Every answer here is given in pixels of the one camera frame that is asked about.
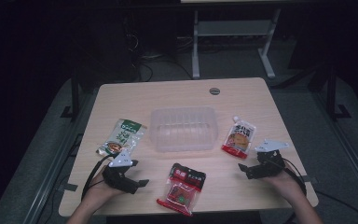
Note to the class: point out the metal floor rail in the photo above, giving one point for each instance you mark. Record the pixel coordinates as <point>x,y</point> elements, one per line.
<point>348,149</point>
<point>48,177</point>

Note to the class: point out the red and black seasoning packet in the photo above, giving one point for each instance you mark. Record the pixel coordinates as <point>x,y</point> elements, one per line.
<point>181,188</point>

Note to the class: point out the white metal desk frame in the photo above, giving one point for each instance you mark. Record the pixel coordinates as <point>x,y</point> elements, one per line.
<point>230,28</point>

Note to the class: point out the green and white sauce packet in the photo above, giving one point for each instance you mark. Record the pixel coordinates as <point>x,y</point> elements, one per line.
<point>121,137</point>

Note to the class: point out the person's right hand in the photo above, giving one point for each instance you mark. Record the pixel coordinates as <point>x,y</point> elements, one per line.
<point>284,183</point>

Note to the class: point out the white and red spout pouch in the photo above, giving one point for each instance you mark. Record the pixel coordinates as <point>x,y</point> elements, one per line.
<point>239,138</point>

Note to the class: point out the person's left hand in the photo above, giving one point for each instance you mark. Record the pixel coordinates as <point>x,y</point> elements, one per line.
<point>101,191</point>

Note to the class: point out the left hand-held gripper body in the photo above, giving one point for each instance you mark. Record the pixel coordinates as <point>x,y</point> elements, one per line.
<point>119,175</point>

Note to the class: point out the clear plastic container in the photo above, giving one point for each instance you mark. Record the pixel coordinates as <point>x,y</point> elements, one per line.
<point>183,129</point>

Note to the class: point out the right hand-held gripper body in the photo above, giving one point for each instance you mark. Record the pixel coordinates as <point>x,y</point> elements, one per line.
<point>268,161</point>

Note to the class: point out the grey tape strip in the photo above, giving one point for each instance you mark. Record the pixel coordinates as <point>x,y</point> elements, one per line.
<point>310,179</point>
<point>67,187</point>

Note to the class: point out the black metal stand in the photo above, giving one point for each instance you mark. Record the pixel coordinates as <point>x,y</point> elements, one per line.
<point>332,93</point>
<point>74,93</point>

